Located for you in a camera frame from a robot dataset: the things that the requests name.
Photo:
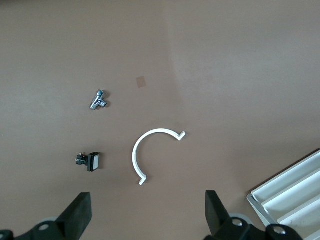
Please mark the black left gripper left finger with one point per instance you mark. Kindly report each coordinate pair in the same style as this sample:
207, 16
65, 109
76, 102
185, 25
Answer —
77, 215

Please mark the brown tape patch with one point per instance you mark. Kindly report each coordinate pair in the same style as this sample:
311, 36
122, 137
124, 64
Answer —
141, 82

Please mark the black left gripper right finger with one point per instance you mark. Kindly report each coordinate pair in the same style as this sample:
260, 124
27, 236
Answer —
217, 217

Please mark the white curved plastic bracket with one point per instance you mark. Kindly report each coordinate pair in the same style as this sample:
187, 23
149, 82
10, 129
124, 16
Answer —
136, 150

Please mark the black rectangular white-faced switch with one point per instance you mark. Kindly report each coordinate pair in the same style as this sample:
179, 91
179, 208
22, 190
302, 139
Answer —
93, 162

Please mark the white drawer cabinet shell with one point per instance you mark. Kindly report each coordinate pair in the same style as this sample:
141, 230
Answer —
257, 208

